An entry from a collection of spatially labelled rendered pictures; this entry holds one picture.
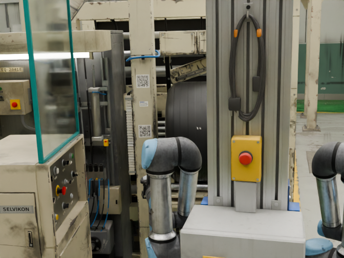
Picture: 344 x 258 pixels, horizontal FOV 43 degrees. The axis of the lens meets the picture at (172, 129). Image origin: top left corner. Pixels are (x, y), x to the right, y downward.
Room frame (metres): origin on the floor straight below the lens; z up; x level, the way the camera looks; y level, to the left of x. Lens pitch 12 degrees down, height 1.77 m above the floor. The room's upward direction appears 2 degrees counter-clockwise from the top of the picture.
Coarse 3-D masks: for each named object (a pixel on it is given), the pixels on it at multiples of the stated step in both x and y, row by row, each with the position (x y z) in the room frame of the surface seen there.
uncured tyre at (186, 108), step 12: (180, 84) 2.50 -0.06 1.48; (192, 84) 2.49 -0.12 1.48; (204, 84) 2.48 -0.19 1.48; (168, 96) 2.44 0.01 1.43; (180, 96) 2.38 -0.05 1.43; (192, 96) 2.38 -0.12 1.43; (204, 96) 2.37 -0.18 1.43; (168, 108) 2.36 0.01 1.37; (180, 108) 2.33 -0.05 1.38; (192, 108) 2.32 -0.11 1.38; (204, 108) 2.32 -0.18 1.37; (168, 120) 2.32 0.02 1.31; (180, 120) 2.29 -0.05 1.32; (192, 120) 2.28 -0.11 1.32; (204, 120) 2.28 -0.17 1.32; (168, 132) 2.30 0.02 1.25; (180, 132) 2.27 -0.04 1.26; (192, 132) 2.26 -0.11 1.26; (204, 132) 2.26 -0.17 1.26; (204, 144) 2.25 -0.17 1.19; (204, 156) 2.26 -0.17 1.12; (204, 168) 2.29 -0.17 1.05; (204, 180) 2.37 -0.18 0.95
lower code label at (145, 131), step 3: (138, 126) 2.49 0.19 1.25; (141, 126) 2.49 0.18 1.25; (144, 126) 2.49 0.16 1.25; (147, 126) 2.49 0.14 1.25; (150, 126) 2.49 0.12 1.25; (138, 129) 2.49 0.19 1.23; (141, 129) 2.49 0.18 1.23; (144, 129) 2.49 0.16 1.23; (147, 129) 2.49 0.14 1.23; (150, 129) 2.49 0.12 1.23; (141, 132) 2.49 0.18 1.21; (144, 132) 2.49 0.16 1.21; (147, 132) 2.49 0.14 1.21; (150, 132) 2.49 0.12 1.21; (141, 135) 2.49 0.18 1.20; (144, 135) 2.49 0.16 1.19; (147, 135) 2.49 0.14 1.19; (150, 135) 2.49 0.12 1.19
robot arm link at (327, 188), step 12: (324, 144) 1.59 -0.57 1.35; (324, 156) 1.54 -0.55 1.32; (312, 168) 1.61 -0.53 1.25; (324, 168) 1.55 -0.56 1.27; (324, 180) 1.59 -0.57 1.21; (324, 192) 1.61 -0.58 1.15; (336, 192) 1.62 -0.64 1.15; (324, 204) 1.64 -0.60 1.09; (336, 204) 1.63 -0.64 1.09; (324, 216) 1.66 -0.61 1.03; (336, 216) 1.65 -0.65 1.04; (324, 228) 1.70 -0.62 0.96; (336, 228) 1.66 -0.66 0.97; (336, 240) 1.68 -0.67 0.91
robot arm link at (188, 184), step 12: (192, 144) 1.70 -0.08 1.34; (192, 156) 1.68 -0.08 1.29; (180, 168) 1.73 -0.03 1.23; (192, 168) 1.70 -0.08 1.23; (180, 180) 1.77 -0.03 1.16; (192, 180) 1.74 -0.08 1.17; (180, 192) 1.79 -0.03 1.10; (192, 192) 1.77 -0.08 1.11; (180, 204) 1.81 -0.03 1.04; (192, 204) 1.80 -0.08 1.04; (180, 216) 1.83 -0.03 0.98
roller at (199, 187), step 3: (171, 183) 2.42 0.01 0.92; (174, 183) 2.42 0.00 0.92; (177, 183) 2.42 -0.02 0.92; (198, 183) 2.41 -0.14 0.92; (201, 183) 2.41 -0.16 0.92; (204, 183) 2.40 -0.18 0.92; (207, 183) 2.40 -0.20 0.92; (171, 186) 2.40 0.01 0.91; (174, 186) 2.40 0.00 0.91; (177, 186) 2.40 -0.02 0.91; (198, 186) 2.39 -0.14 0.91; (201, 186) 2.39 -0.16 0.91; (204, 186) 2.39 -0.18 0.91; (207, 186) 2.39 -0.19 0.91; (171, 189) 2.41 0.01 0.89; (174, 189) 2.41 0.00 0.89; (177, 189) 2.40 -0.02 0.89; (198, 189) 2.40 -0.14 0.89; (201, 189) 2.39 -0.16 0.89; (204, 189) 2.39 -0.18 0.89; (207, 189) 2.39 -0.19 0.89
